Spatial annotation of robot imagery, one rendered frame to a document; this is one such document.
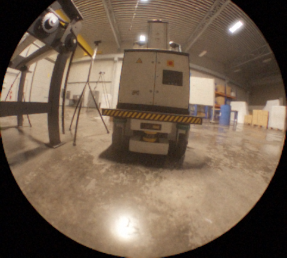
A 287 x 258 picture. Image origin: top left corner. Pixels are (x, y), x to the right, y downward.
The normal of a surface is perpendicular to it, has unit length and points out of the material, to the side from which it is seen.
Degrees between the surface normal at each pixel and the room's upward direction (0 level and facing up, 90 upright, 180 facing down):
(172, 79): 90
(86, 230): 0
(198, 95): 90
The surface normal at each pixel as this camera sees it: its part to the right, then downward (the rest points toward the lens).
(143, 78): -0.11, 0.05
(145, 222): 0.08, -0.99
